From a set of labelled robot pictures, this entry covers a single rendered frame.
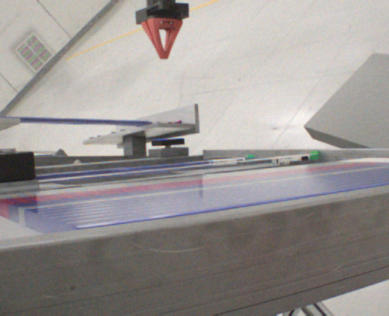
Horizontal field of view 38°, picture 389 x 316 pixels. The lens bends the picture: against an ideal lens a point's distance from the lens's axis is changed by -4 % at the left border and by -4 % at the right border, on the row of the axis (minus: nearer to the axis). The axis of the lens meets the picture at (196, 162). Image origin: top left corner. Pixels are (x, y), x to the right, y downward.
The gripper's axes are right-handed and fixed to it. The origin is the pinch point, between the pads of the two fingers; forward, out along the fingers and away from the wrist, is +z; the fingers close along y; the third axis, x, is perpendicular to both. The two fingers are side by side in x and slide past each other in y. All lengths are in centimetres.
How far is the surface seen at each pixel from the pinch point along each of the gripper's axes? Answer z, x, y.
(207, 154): 19.3, 5.4, 4.7
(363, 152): 18.2, 5.4, 42.8
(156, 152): 18.2, -3.5, 1.6
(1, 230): 19, -47, 59
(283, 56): -20, 160, -144
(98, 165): 19.6, -16.1, 3.2
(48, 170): 19.5, -25.1, 3.1
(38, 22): -149, 218, -740
